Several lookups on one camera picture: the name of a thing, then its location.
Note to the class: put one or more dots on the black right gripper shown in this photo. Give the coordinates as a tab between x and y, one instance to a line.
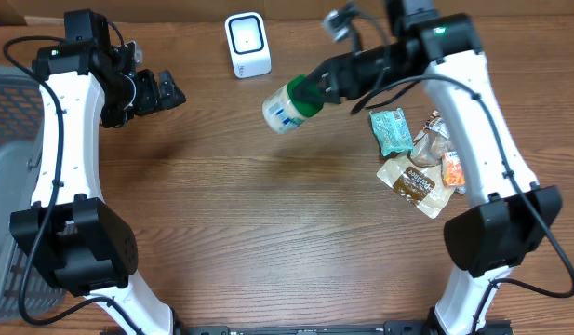
323	75

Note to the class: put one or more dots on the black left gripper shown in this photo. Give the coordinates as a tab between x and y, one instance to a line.
153	102

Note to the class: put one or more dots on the green capped bottle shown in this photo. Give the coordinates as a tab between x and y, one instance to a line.
283	113

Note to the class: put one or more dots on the green snack packet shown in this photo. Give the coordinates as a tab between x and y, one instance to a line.
391	131

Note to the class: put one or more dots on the beige plastic pouch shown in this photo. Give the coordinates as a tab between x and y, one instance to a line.
418	176

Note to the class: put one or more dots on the orange tissue pack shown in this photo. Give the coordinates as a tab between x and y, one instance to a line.
452	174

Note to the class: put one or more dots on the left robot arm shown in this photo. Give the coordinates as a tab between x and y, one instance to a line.
68	233

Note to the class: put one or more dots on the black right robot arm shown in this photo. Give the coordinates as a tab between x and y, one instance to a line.
509	213

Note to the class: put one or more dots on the white barcode scanner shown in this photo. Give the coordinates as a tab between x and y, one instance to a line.
248	44

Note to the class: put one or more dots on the grey plastic mesh basket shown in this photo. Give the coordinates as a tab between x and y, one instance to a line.
20	123

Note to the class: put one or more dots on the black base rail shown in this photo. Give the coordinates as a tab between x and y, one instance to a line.
305	330

